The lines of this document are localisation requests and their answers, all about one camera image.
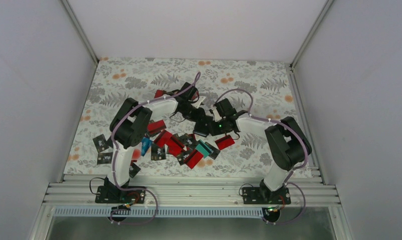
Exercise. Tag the blue card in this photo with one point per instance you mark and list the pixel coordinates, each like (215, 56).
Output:
(146, 144)

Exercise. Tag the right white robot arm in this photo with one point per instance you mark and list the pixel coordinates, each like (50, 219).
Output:
(288, 144)

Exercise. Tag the red card far left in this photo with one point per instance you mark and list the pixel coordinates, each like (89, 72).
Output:
(159, 93)

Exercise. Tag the red striped card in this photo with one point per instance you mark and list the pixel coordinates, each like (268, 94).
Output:
(224, 142)

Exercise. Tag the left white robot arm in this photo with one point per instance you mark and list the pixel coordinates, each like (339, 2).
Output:
(130, 125)

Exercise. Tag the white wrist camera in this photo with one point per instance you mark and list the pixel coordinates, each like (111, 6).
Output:
(216, 115)
(199, 101)

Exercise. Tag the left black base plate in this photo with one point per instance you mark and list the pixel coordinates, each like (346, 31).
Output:
(103, 195)

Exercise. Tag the black VIP card right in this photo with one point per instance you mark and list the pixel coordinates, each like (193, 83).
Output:
(215, 151)

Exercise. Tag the teal card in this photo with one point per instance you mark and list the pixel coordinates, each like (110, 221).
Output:
(203, 148)

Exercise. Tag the aluminium rail frame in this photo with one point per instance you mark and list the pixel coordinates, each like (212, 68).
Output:
(177, 191)

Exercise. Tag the black VIP card front centre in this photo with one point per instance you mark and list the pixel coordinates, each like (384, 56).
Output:
(158, 152)

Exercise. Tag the black card holder wallet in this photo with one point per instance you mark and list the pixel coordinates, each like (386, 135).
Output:
(202, 126)

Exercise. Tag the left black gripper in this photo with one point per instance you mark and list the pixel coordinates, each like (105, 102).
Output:
(198, 116)

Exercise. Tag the floral patterned table mat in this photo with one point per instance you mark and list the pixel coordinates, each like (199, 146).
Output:
(261, 87)

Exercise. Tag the black card front left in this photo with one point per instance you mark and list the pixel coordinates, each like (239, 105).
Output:
(133, 170)

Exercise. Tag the black VIP card left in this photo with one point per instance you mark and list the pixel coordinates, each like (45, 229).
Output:
(100, 143)

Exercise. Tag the black vip card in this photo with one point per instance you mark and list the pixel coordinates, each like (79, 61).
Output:
(158, 152)
(215, 151)
(100, 143)

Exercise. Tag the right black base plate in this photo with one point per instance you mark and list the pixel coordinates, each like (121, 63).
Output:
(252, 195)

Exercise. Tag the blue grey cable duct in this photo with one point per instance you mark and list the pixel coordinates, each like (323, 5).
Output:
(161, 212)

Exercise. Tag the black card left lower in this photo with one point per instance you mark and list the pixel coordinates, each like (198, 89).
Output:
(104, 158)

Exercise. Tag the red card middle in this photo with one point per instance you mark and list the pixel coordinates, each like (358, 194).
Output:
(193, 158)

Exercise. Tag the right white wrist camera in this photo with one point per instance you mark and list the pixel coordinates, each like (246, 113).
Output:
(216, 115)

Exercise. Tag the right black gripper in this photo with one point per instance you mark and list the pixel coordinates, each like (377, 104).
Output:
(214, 131)

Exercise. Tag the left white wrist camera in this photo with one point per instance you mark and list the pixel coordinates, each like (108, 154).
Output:
(199, 101)

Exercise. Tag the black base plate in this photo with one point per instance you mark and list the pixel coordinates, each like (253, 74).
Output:
(252, 195)
(103, 195)

